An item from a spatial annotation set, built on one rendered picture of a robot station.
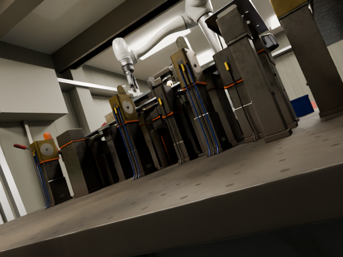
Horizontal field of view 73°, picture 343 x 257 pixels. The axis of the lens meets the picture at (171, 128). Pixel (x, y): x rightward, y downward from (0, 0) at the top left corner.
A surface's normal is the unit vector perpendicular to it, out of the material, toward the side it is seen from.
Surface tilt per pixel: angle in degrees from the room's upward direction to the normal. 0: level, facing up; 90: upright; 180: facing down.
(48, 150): 90
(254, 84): 90
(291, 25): 90
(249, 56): 90
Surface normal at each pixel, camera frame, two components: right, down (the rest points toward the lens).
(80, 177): -0.52, 0.10
